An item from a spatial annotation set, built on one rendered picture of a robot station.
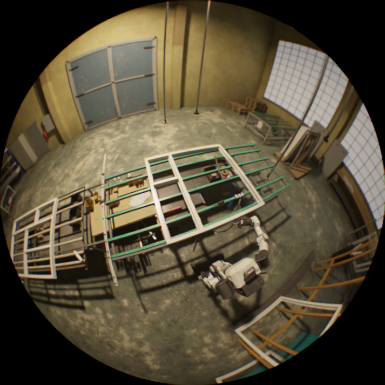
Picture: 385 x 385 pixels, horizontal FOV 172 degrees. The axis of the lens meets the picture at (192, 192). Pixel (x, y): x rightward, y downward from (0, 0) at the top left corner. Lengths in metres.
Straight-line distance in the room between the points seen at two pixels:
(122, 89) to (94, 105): 1.55
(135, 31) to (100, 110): 4.19
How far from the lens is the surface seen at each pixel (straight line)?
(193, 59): 7.47
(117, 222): 2.09
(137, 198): 2.13
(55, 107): 7.52
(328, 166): 7.86
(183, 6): 7.57
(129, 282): 2.58
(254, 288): 1.18
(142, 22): 7.31
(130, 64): 6.80
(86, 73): 7.10
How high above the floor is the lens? 2.37
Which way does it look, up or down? 56 degrees down
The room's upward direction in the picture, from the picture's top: 8 degrees clockwise
